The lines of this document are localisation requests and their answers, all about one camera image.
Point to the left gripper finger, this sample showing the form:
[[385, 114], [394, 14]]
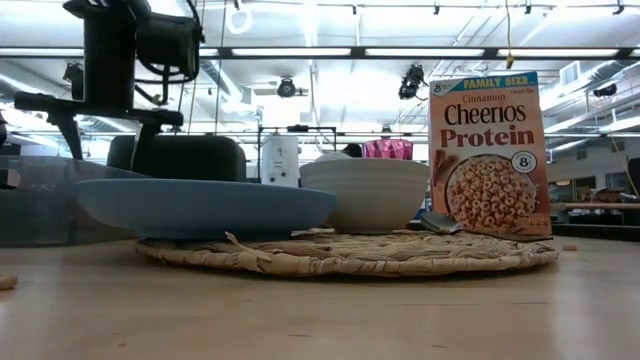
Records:
[[146, 145], [70, 132]]

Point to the blue plastic plate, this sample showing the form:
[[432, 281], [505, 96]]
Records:
[[200, 207]]

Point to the red faceted plastic cup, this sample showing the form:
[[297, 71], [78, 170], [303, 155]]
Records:
[[387, 149]]

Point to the metal spoon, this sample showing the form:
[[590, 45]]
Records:
[[440, 223]]

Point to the Cheerios Protein cereal box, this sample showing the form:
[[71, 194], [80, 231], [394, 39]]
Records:
[[487, 120]]

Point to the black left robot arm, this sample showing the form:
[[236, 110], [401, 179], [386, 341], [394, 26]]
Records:
[[170, 45]]

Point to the black two-slot toaster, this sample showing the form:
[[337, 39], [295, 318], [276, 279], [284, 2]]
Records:
[[200, 157]]

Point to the brown transparent plastic tray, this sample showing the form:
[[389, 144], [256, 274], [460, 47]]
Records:
[[40, 215]]

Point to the white cylindrical appliance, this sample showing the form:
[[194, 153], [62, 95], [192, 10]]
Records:
[[280, 160]]

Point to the black ceiling spotlight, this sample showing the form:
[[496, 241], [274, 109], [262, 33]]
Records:
[[286, 88], [412, 82]]

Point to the white ceramic bowl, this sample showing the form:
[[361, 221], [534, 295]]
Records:
[[370, 195]]

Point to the round woven straw placemat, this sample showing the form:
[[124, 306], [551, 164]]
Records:
[[350, 255]]

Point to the background wooden table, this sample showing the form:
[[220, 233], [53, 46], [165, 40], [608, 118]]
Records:
[[595, 206]]

